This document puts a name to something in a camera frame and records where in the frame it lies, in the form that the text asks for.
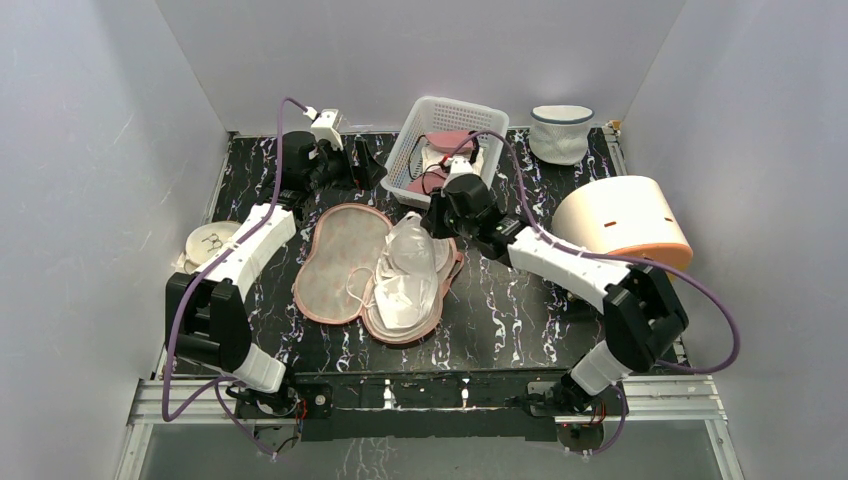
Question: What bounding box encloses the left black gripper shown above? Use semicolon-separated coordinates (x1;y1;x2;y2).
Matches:
306;139;386;197

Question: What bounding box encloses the white bra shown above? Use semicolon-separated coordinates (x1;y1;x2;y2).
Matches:
360;211;461;345

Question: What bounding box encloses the pink patterned mesh laundry bag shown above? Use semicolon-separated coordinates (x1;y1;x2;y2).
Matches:
293;204;464;325

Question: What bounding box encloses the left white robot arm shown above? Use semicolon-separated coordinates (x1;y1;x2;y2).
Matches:
164;131;387;416

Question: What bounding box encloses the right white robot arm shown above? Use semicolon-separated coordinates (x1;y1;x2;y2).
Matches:
422;174;689;416

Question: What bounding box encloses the white mesh laundry bag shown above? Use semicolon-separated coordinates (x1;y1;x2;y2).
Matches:
529;105;594;166

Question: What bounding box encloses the white plastic basket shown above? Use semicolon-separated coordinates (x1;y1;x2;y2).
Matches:
381;96;509;210

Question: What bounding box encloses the white and orange drum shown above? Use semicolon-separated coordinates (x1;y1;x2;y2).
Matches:
551;175;693;271

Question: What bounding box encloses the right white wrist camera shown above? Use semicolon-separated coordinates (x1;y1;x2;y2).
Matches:
443;155;474;189

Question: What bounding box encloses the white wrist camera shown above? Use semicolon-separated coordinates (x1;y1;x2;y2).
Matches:
310;109;343;151
443;155;474;189

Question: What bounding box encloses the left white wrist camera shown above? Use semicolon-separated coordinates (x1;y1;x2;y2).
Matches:
310;109;343;151

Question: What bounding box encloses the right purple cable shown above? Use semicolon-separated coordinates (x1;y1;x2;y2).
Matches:
442;130;741;457

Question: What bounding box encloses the purple cable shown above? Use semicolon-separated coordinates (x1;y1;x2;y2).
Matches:
442;130;741;457
161;97;319;458

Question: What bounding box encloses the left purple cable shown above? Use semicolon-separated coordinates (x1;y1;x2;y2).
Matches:
161;97;319;458

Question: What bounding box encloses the aluminium frame rail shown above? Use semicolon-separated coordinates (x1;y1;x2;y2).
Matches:
117;374;730;480

